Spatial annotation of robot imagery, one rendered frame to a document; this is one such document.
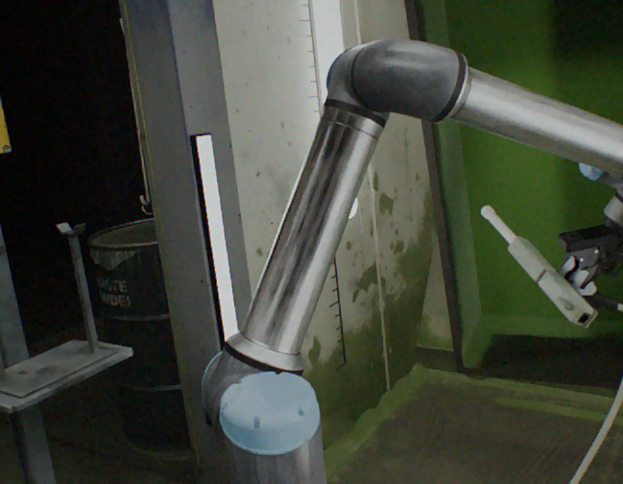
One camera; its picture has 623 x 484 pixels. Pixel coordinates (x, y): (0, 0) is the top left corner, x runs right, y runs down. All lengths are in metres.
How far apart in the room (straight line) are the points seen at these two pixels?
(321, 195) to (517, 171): 1.12
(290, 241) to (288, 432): 0.33
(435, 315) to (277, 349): 2.00
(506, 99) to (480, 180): 1.07
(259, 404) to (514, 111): 0.61
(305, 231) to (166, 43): 0.86
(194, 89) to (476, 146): 0.89
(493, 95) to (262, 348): 0.56
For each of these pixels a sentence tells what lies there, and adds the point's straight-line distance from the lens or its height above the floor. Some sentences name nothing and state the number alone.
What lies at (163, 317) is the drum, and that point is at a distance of 2.52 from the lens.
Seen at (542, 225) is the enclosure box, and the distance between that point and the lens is 2.18.
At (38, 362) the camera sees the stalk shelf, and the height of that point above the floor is 0.79.
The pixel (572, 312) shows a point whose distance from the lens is 1.51.
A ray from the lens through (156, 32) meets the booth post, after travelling 1.82.
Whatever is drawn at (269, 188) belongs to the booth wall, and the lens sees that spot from 2.04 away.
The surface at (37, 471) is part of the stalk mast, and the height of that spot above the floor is 0.50.
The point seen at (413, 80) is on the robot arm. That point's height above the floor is 1.35.
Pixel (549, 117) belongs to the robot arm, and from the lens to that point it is 1.14.
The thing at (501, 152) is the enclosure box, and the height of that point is 1.11.
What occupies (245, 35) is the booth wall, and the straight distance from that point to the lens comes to 2.01.
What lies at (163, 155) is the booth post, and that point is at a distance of 1.85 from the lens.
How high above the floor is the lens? 1.34
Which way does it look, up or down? 13 degrees down
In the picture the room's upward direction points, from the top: 6 degrees counter-clockwise
